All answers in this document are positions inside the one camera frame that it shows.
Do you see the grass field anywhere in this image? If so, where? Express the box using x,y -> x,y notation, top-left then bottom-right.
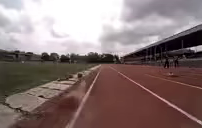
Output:
0,62 -> 97,104

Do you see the low building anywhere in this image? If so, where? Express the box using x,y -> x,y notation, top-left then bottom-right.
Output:
0,47 -> 43,63

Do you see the roofed grandstand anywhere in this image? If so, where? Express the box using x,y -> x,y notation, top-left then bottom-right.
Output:
122,19 -> 202,68

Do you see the pale concrete kerb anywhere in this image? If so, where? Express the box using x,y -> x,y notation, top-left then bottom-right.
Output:
0,64 -> 102,128

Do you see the red running track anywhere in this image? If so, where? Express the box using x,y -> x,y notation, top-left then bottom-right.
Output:
12,64 -> 202,128

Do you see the row of trees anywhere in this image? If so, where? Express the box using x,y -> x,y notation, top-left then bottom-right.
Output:
40,51 -> 122,64

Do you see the person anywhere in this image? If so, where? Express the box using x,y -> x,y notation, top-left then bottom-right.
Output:
163,55 -> 171,70
173,55 -> 180,69

